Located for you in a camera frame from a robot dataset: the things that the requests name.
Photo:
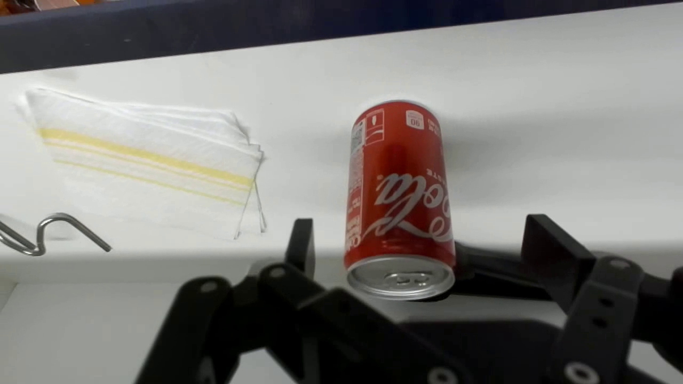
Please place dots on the folded white cloth yellow stripe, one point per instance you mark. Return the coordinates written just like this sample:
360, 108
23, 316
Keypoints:
141, 163

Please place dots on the red soda can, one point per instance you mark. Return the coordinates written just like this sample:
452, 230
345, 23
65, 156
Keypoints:
397, 199

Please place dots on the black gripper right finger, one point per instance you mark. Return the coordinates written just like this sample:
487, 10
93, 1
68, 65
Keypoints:
589, 305

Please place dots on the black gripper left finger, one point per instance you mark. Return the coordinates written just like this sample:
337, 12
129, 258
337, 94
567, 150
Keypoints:
300, 320

